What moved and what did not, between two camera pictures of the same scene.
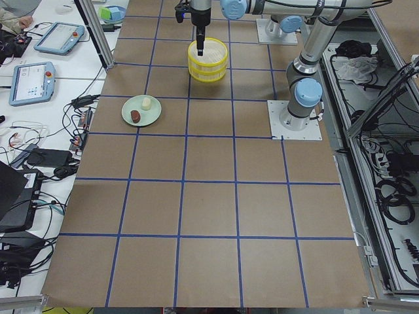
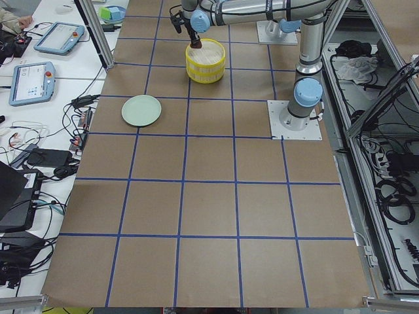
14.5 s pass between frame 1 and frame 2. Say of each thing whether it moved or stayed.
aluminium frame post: stayed
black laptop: stayed
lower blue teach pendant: stayed
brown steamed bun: moved
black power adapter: stayed
